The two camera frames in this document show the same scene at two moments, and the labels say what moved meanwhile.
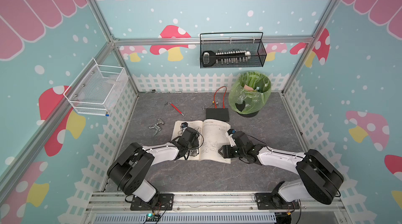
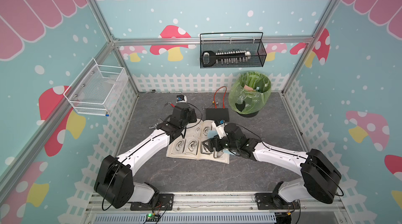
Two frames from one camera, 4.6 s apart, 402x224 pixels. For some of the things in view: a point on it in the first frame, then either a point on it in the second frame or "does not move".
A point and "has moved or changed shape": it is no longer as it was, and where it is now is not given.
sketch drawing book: (214, 132) has moved or changed shape
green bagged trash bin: (250, 93) does not move
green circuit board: (150, 217) does not move
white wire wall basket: (97, 89) does not move
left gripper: (196, 144) -> (191, 112)
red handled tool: (182, 114) does not move
